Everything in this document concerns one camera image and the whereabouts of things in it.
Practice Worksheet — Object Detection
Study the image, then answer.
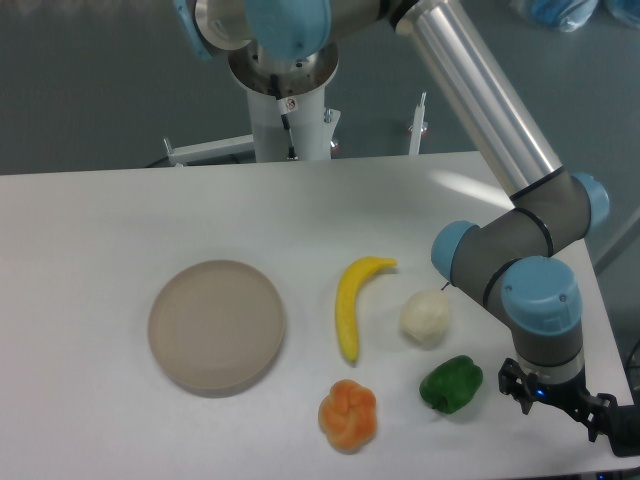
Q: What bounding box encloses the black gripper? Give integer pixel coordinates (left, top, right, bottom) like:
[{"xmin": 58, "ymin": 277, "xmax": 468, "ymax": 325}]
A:
[{"xmin": 498, "ymin": 358, "xmax": 618, "ymax": 442}]

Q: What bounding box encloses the yellow banana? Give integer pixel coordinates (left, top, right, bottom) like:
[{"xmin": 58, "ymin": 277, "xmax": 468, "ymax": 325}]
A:
[{"xmin": 334, "ymin": 256, "xmax": 397, "ymax": 364}]

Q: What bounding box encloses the silver and grey robot arm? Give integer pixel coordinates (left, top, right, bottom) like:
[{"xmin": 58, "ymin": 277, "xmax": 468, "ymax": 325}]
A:
[{"xmin": 174, "ymin": 1, "xmax": 628, "ymax": 444}]

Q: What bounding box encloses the green bell pepper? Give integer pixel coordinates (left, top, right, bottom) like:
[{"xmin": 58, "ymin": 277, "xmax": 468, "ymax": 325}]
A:
[{"xmin": 419, "ymin": 355, "xmax": 484, "ymax": 415}]

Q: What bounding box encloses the orange knotted bread roll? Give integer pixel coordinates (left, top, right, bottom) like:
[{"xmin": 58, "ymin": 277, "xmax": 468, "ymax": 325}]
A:
[{"xmin": 318, "ymin": 379, "xmax": 378, "ymax": 453}]

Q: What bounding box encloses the beige round plate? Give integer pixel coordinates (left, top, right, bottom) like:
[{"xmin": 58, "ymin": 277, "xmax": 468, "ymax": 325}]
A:
[{"xmin": 147, "ymin": 260, "xmax": 286, "ymax": 397}]

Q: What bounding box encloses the blue plastic bag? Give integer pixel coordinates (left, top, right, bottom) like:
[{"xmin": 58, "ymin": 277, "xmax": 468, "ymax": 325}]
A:
[{"xmin": 509, "ymin": 0, "xmax": 639, "ymax": 33}]

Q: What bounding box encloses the white right base bracket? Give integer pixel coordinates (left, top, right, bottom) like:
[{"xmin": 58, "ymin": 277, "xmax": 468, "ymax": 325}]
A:
[{"xmin": 408, "ymin": 91, "xmax": 428, "ymax": 156}]

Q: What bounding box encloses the white base bracket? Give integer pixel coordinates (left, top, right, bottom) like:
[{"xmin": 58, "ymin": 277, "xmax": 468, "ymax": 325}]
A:
[
  {"xmin": 163, "ymin": 134, "xmax": 254, "ymax": 166},
  {"xmin": 408, "ymin": 91, "xmax": 428, "ymax": 156}
]

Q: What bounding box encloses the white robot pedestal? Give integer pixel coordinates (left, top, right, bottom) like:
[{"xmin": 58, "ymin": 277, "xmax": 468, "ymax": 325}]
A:
[{"xmin": 246, "ymin": 86, "xmax": 340, "ymax": 163}]

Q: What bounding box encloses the black pedestal cable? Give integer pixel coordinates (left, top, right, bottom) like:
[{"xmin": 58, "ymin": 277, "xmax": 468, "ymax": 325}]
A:
[{"xmin": 269, "ymin": 73, "xmax": 300, "ymax": 161}]

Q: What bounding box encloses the white left base bracket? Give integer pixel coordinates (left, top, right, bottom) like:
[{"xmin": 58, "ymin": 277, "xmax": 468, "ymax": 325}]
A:
[{"xmin": 163, "ymin": 134, "xmax": 254, "ymax": 166}]

